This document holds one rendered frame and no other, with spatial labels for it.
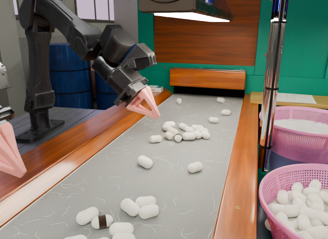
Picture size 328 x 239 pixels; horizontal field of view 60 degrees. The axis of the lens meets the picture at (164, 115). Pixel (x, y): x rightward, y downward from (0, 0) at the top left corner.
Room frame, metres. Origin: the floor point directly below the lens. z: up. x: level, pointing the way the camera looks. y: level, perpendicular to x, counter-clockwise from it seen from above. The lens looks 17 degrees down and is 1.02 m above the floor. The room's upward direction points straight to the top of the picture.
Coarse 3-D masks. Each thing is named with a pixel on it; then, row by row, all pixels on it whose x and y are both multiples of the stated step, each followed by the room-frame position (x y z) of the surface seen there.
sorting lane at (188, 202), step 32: (192, 96) 1.18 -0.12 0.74; (160, 128) 0.78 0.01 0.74; (224, 128) 0.78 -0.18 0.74; (96, 160) 0.57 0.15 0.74; (128, 160) 0.57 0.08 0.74; (160, 160) 0.57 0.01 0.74; (192, 160) 0.57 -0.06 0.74; (224, 160) 0.57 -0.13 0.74; (64, 192) 0.44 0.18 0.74; (96, 192) 0.44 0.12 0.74; (128, 192) 0.44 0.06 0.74; (160, 192) 0.44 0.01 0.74; (192, 192) 0.44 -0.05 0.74; (32, 224) 0.36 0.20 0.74; (64, 224) 0.36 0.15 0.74; (160, 224) 0.36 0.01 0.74; (192, 224) 0.36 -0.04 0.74
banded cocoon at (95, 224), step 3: (108, 216) 0.35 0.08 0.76; (93, 219) 0.35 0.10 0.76; (96, 219) 0.35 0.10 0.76; (108, 219) 0.35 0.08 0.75; (111, 219) 0.35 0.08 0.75; (93, 222) 0.34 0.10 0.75; (96, 222) 0.34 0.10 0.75; (108, 222) 0.35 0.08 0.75; (111, 222) 0.35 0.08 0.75; (93, 225) 0.34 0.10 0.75; (96, 225) 0.34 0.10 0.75; (108, 225) 0.35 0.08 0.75; (96, 228) 0.34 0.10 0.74; (99, 228) 0.34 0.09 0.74
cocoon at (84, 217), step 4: (88, 208) 0.37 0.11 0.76; (92, 208) 0.37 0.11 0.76; (96, 208) 0.37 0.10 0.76; (80, 212) 0.36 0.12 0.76; (84, 212) 0.36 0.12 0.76; (88, 212) 0.36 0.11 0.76; (92, 212) 0.36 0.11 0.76; (96, 212) 0.37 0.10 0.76; (76, 216) 0.36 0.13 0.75; (80, 216) 0.35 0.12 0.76; (84, 216) 0.35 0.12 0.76; (88, 216) 0.36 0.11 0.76; (92, 216) 0.36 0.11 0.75; (96, 216) 0.36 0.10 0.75; (76, 220) 0.35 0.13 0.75; (80, 220) 0.35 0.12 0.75; (84, 220) 0.35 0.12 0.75; (88, 220) 0.35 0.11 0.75; (80, 224) 0.35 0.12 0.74; (84, 224) 0.35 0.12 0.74
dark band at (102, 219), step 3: (99, 216) 0.35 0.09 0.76; (102, 216) 0.35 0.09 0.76; (105, 216) 0.35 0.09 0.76; (99, 219) 0.35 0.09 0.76; (102, 219) 0.35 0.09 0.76; (105, 219) 0.35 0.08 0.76; (99, 222) 0.34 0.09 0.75; (102, 222) 0.34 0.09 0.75; (105, 222) 0.35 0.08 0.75; (99, 225) 0.34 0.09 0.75; (102, 225) 0.34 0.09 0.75; (105, 225) 0.34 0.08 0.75
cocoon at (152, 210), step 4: (152, 204) 0.38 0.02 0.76; (140, 208) 0.37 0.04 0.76; (144, 208) 0.37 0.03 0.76; (148, 208) 0.37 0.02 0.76; (152, 208) 0.37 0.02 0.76; (156, 208) 0.37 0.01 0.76; (140, 212) 0.37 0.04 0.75; (144, 212) 0.36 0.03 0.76; (148, 212) 0.37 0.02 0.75; (152, 212) 0.37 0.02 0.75; (156, 212) 0.37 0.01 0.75; (140, 216) 0.37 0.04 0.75; (144, 216) 0.36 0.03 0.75; (148, 216) 0.37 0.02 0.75; (152, 216) 0.37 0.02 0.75
